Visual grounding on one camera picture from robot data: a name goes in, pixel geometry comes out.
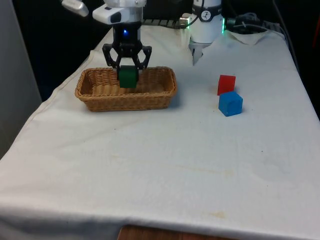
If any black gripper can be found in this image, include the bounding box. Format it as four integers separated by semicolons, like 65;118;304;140
102;21;153;81

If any green block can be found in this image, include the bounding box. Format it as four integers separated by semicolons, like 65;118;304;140
118;65;139;89

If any wicker basket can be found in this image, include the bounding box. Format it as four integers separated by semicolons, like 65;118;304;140
74;66;179;113

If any red block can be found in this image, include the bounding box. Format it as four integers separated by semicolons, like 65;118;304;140
216;74;237;97

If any blue block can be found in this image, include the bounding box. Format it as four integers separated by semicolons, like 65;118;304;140
217;90;244;118

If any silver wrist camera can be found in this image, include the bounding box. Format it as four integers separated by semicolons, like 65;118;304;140
61;0;90;18

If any grey cable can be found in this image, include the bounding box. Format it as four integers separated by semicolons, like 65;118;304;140
272;0;301;72

